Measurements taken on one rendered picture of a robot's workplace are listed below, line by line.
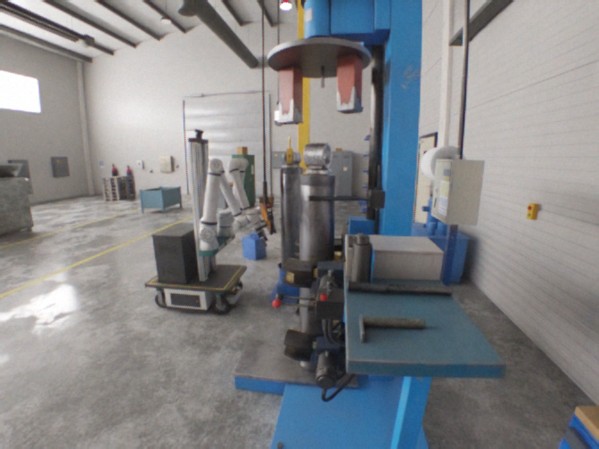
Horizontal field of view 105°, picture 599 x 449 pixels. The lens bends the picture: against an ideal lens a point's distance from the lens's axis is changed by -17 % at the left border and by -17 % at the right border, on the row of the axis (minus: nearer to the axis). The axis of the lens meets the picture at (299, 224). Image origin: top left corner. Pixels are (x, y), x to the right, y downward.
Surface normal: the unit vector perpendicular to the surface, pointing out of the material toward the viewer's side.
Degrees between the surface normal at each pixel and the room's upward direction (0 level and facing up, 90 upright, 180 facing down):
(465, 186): 90
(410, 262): 90
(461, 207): 90
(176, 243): 90
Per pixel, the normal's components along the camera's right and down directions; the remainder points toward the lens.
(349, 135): -0.14, 0.22
